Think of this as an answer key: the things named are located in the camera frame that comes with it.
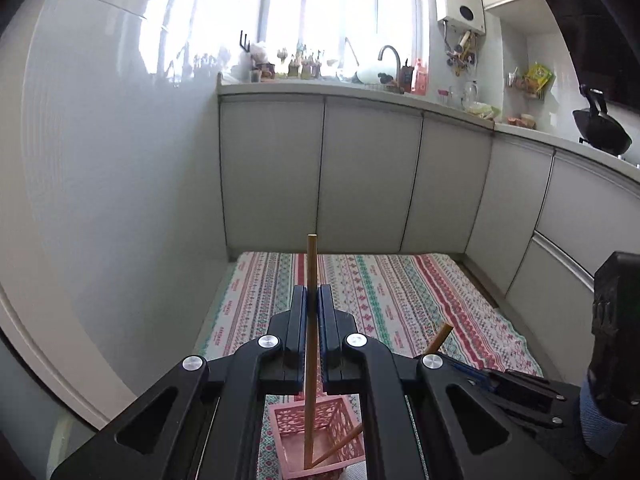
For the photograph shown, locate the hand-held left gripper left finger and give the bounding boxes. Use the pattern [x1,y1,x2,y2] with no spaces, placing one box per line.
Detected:
[50,285,308,480]

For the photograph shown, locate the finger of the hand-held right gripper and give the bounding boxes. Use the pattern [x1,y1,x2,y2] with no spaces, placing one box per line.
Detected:
[442,355,583,431]

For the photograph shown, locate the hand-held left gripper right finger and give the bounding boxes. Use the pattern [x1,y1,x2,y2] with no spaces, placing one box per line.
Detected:
[318,284,577,480]

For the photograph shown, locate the wooden chopstick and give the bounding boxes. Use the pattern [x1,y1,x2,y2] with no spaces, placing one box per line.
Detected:
[310,422,365,467]
[424,323,454,355]
[301,233,318,470]

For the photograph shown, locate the pink lattice plastic basket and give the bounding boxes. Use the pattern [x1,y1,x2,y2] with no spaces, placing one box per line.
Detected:
[268,397,366,480]

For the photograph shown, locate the patterned red green tablecloth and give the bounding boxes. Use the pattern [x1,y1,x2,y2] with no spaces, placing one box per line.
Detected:
[192,251,545,480]

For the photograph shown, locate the grey kitchen cabinets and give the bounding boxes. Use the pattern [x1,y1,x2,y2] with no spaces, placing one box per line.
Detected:
[218,92,640,391]

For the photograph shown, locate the black wok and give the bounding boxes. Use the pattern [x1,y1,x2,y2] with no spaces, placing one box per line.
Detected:
[572,85,633,157]

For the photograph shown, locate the white kitchen countertop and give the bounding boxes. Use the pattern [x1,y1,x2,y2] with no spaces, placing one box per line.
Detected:
[216,72,640,183]

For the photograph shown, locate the yellow snack bag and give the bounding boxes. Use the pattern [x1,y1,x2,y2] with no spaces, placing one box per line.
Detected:
[522,62,555,93]

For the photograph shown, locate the row of small bottles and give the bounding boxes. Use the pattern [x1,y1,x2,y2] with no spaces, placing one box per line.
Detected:
[275,42,326,79]

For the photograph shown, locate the red detergent bottle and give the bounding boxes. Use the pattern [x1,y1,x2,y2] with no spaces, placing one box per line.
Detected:
[411,58,429,96]

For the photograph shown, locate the dark curved faucet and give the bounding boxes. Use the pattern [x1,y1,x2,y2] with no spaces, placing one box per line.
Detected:
[377,45,403,88]

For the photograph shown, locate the black range hood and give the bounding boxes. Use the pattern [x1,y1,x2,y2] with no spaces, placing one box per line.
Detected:
[537,0,640,116]

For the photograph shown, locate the kitchen window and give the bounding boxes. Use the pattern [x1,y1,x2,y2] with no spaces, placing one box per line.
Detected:
[250,0,431,81]

